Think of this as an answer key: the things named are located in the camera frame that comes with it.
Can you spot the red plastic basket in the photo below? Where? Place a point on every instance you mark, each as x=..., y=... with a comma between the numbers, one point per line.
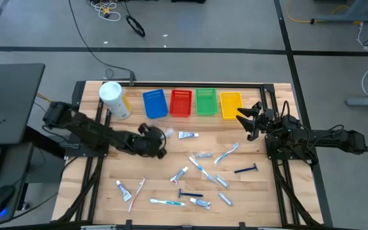
x=180, y=103

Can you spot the red white toothbrush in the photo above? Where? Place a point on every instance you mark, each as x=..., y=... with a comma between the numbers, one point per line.
x=136, y=194

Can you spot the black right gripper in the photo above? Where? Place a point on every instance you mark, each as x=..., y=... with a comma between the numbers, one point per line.
x=262, y=123

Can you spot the black aluminium table frame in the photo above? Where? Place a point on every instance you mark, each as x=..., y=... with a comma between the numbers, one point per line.
x=203, y=85

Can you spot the dark grey desk top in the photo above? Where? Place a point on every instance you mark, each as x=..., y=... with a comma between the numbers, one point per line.
x=11, y=102

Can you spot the black computer mouse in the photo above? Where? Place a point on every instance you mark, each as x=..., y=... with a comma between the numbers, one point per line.
x=0, y=198

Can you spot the grey desk leg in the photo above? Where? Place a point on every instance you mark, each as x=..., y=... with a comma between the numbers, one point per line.
x=347, y=17

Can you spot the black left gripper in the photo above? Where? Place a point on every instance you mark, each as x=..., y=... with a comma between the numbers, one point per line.
x=152, y=142

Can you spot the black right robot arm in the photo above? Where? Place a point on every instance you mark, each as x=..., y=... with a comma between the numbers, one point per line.
x=331, y=137

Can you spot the white wipes canister yellow label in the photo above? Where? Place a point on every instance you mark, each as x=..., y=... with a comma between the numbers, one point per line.
x=113, y=96

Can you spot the dark keyboard desk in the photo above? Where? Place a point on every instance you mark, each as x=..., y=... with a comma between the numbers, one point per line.
x=18, y=166

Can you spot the teal white toothbrush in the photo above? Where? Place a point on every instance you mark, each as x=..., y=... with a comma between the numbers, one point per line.
x=168, y=202

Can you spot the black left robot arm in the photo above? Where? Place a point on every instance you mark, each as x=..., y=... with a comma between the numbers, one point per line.
x=88, y=127

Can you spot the green plastic basket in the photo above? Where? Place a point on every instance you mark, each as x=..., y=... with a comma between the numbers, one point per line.
x=206, y=102

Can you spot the grey desk foot bar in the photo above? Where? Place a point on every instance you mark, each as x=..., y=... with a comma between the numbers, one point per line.
x=366, y=102

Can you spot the blue white toothbrush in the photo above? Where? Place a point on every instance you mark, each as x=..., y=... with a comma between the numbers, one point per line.
x=226, y=154
x=200, y=166

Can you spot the dark blue disposable razor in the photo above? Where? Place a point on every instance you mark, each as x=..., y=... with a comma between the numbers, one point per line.
x=190, y=194
x=246, y=169

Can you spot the yellow plastic basket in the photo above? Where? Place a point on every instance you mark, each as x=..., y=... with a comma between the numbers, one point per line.
x=231, y=105

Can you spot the blue plastic basket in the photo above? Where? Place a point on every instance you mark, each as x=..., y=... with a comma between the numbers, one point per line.
x=155, y=103

